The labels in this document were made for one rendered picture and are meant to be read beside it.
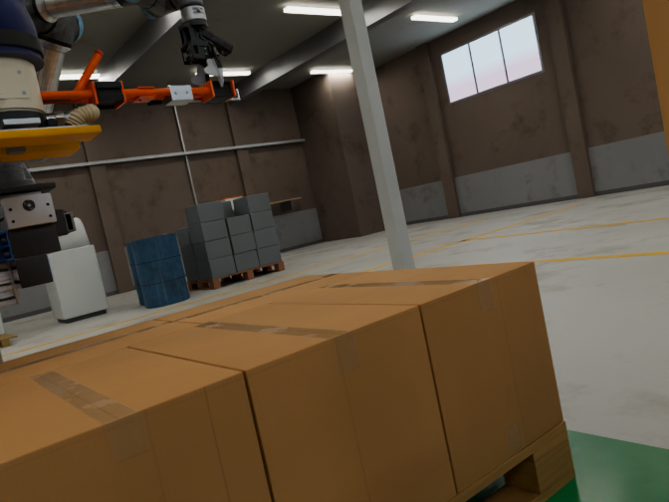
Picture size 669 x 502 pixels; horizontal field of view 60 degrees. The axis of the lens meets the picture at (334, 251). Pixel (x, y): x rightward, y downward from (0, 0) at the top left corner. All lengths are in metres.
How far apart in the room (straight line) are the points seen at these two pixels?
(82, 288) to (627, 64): 9.44
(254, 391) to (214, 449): 0.10
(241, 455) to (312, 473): 0.14
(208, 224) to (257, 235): 0.82
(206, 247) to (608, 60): 7.61
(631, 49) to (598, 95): 0.89
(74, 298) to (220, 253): 2.05
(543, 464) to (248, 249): 7.58
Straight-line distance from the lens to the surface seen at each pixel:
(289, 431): 1.01
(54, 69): 2.24
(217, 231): 8.58
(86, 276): 8.73
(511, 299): 1.40
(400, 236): 4.42
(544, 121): 12.29
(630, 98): 11.54
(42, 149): 1.74
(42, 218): 1.98
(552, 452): 1.55
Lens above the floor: 0.76
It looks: 4 degrees down
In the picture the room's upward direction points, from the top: 12 degrees counter-clockwise
